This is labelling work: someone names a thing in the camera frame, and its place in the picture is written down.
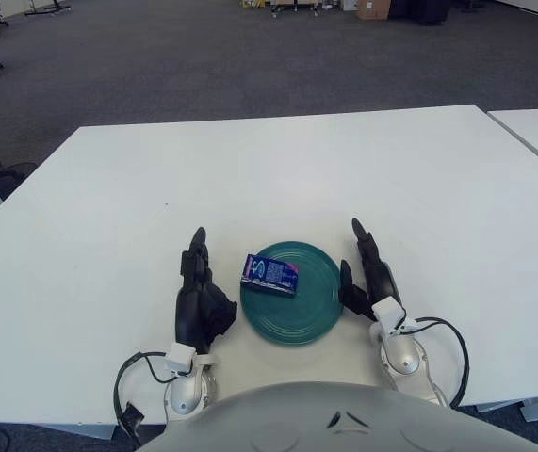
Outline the wheeled wooden cart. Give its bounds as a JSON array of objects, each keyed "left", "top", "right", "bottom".
[{"left": 270, "top": 0, "right": 345, "bottom": 19}]

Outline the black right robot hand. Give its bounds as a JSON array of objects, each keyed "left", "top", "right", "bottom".
[{"left": 338, "top": 217, "right": 404, "bottom": 322}]

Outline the black cabinet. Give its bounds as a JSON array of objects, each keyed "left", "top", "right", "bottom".
[{"left": 389, "top": 0, "right": 452, "bottom": 25}]

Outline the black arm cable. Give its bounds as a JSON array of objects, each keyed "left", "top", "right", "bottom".
[
  {"left": 112, "top": 350, "right": 178, "bottom": 446},
  {"left": 399, "top": 315, "right": 470, "bottom": 409}
]

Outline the black floor stand base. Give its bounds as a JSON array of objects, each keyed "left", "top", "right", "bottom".
[{"left": 25, "top": 0, "right": 74, "bottom": 17}]

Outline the black office chair base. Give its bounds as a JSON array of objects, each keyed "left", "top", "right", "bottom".
[{"left": 0, "top": 159, "right": 39, "bottom": 189}]

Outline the grey robot torso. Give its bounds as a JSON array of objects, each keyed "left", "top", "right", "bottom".
[{"left": 134, "top": 380, "right": 538, "bottom": 452}]

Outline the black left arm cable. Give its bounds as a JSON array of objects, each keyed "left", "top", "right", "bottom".
[{"left": 112, "top": 350, "right": 178, "bottom": 446}]

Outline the brown cardboard box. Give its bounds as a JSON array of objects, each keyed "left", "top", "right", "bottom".
[{"left": 356, "top": 0, "right": 391, "bottom": 21}]

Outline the green round plate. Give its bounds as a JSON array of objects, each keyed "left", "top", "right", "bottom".
[{"left": 238, "top": 240, "right": 345, "bottom": 347}]

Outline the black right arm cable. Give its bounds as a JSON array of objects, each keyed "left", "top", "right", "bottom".
[{"left": 399, "top": 315, "right": 470, "bottom": 409}]

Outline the blue gum pack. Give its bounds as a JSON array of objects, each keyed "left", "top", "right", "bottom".
[{"left": 239, "top": 253, "right": 301, "bottom": 299}]

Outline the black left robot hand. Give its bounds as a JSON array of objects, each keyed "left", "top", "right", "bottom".
[{"left": 174, "top": 226, "right": 239, "bottom": 355}]

